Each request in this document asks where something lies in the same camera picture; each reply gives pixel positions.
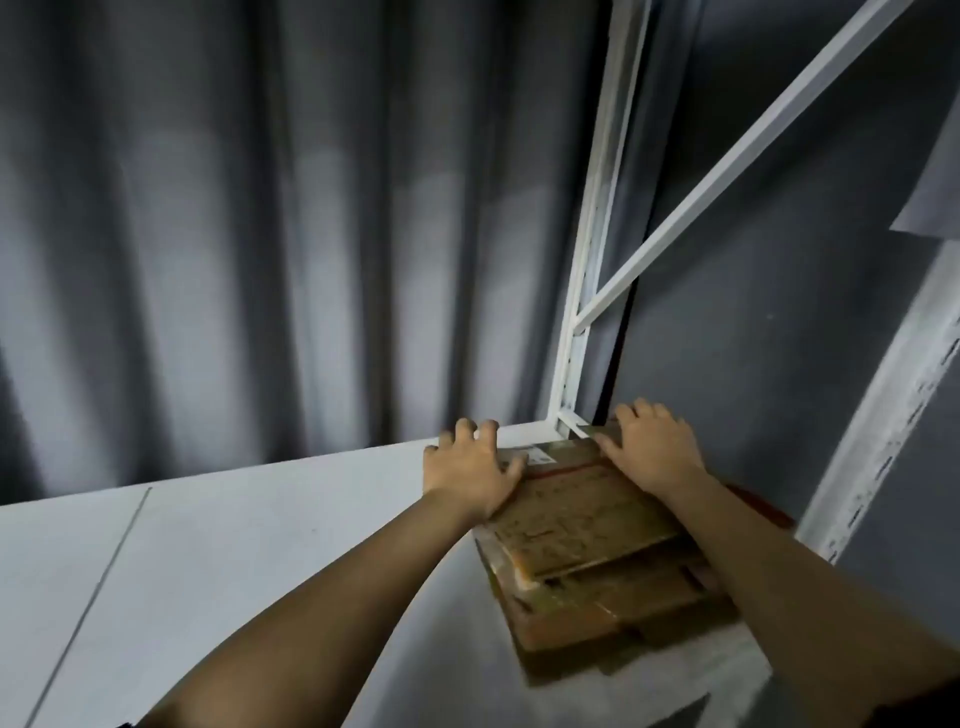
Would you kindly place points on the person's right hand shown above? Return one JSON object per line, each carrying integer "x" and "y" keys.
{"x": 654, "y": 447}

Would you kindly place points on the person's left hand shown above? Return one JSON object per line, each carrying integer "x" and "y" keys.
{"x": 468, "y": 468}

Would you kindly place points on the printed brown cardboard box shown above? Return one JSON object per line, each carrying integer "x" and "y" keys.
{"x": 585, "y": 519}

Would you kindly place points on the pile of cardboard boxes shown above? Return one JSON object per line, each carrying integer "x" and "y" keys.
{"x": 623, "y": 603}

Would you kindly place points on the person's left forearm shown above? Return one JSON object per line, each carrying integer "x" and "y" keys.
{"x": 315, "y": 630}

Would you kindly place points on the person's right forearm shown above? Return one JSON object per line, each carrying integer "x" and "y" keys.
{"x": 818, "y": 615}

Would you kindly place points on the plain paper sheet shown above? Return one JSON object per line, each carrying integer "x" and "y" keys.
{"x": 938, "y": 180}

